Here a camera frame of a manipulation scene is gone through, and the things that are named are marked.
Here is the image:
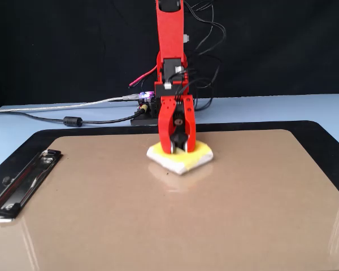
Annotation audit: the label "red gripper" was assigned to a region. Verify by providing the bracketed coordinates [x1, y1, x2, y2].
[158, 95, 197, 155]

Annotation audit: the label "yellow sponge with black knob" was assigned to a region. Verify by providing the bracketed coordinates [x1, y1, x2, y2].
[146, 132, 215, 176]

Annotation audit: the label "black controller board base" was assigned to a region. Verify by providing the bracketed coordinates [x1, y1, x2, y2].
[130, 91, 162, 126]

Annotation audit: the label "black mat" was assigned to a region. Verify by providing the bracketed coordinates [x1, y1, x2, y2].
[0, 120, 339, 216]

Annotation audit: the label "brown clipboard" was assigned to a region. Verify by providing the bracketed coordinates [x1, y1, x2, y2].
[0, 128, 339, 271]

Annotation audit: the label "metal clipboard clip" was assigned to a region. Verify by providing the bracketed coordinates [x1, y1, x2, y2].
[0, 148, 63, 225]

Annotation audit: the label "black cloth backdrop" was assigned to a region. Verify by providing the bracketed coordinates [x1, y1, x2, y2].
[0, 0, 339, 110]

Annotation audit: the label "red wire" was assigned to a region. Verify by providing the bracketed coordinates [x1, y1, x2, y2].
[128, 65, 158, 87]

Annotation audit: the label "black power cable with ferrite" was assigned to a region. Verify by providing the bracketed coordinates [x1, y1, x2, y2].
[0, 108, 149, 129]

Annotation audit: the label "silver USB cable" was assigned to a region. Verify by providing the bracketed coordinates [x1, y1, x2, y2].
[0, 93, 141, 114]

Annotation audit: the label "black servo cables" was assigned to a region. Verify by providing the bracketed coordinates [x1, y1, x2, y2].
[173, 0, 227, 113]

